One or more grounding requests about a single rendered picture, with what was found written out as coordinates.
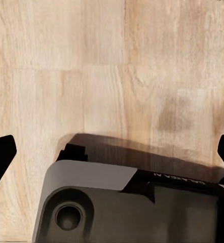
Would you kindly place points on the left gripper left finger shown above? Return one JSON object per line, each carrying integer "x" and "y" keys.
{"x": 8, "y": 151}

